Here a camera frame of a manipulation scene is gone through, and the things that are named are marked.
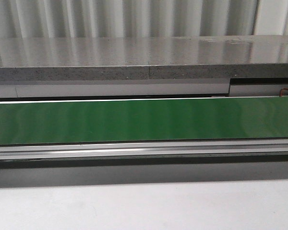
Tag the silver metal back panel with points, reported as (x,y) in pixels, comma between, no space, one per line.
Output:
(143,88)

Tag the grey stone slab shelf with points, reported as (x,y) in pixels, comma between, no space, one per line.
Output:
(151,58)

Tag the green conveyor belt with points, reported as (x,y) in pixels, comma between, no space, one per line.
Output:
(142,120)

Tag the white pleated curtain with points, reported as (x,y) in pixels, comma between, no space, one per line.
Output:
(142,18)

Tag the aluminium conveyor front rail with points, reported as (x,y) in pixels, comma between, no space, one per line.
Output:
(146,149)

